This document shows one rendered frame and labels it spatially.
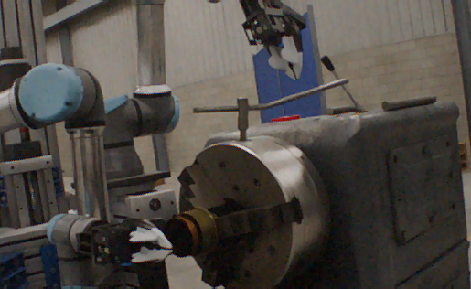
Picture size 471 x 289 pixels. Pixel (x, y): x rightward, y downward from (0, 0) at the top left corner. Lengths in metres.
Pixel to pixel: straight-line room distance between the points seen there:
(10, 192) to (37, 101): 0.53
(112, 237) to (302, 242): 0.35
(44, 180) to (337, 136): 0.86
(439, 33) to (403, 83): 1.30
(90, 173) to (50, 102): 0.23
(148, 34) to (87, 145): 0.50
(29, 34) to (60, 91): 0.65
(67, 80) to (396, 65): 11.28
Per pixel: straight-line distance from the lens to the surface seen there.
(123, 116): 1.66
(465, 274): 1.66
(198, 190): 1.15
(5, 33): 1.78
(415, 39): 12.04
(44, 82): 1.18
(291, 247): 1.08
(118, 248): 1.07
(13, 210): 1.66
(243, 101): 1.16
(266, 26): 1.21
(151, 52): 1.70
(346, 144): 1.16
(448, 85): 11.74
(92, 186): 1.32
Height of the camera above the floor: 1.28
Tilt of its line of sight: 3 degrees down
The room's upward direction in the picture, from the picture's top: 8 degrees counter-clockwise
